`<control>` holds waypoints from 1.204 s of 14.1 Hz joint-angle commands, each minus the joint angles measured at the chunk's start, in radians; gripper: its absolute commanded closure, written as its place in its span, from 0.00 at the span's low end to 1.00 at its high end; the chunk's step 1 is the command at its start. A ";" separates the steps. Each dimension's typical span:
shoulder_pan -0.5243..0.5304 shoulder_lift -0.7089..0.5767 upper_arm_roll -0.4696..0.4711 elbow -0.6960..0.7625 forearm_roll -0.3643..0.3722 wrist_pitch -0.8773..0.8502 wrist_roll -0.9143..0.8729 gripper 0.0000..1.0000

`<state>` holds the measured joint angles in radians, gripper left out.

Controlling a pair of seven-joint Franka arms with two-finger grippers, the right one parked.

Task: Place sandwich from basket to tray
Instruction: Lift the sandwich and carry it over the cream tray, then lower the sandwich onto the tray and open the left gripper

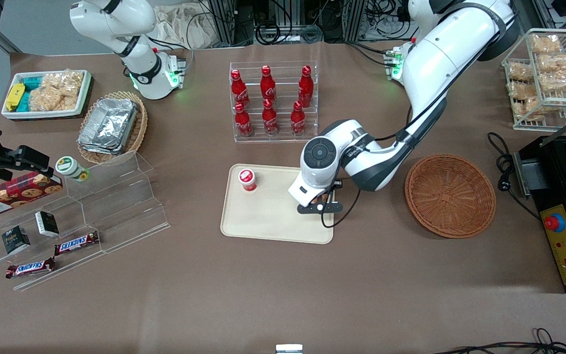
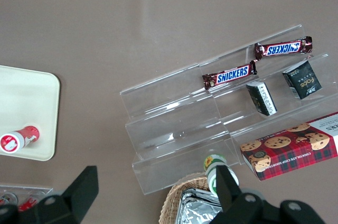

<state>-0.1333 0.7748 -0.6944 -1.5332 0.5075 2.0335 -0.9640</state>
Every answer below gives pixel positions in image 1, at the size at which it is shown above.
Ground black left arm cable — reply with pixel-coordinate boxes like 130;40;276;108
320;10;507;229

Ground white rectangular snack tray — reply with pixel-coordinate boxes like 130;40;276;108
1;69;93;121

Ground black cable coil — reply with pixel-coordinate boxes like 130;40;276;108
255;20;324;46

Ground clear acrylic step shelf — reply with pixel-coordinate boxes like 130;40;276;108
0;150;171;292

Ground stack of foil trays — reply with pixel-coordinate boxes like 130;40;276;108
78;97;139;155

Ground black floor cables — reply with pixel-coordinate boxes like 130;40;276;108
433;328;566;354

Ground white wire rack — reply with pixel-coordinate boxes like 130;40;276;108
502;28;566;132

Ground red emergency stop knob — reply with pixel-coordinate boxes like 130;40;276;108
544;214;566;233

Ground brown chocolate bar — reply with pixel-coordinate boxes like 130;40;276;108
54;231;100;256
5;257;57;279

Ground clear acrylic bottle rack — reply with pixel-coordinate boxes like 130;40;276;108
229;61;319;144

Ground small black white carton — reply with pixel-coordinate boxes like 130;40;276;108
1;226;31;255
35;210;60;238

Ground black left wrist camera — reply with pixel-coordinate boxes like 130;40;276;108
297;201;344;215

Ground white cloth bag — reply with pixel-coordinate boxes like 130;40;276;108
153;4;217;50

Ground red cola bottle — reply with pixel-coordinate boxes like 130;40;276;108
230;69;250;109
234;102;254;138
290;101;307;137
260;65;277;104
262;99;280;136
298;65;314;108

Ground red tartan cookie box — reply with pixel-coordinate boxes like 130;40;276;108
0;172;63;220

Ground clear bag of rice crackers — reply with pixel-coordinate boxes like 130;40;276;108
41;70;85;94
508;81;539;101
507;63;534;82
538;71;566;92
28;85;78;112
530;33;563;55
538;53;566;74
513;98;543;121

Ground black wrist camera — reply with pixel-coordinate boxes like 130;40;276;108
297;201;344;215
0;145;51;181

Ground beige plastic tray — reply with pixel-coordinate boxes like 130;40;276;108
220;164;335;244

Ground black appliance with yellow panel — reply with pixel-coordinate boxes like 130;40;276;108
512;106;566;294

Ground oval light wicker basket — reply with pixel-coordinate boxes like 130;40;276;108
77;90;148;165

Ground aluminium frame post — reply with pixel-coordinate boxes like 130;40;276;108
344;0;366;41
208;0;237;46

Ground round brown wicker basket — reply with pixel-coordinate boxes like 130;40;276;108
405;154;497;239

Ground red lid white cup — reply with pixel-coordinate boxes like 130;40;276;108
238;168;258;193

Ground black power cable with plug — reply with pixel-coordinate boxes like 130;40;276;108
487;132;541;220

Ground yellow snack pack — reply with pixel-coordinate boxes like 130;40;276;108
5;83;26;112

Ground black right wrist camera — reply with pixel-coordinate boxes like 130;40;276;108
0;145;51;181

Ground green lid white cup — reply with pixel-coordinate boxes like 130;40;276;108
55;156;90;182

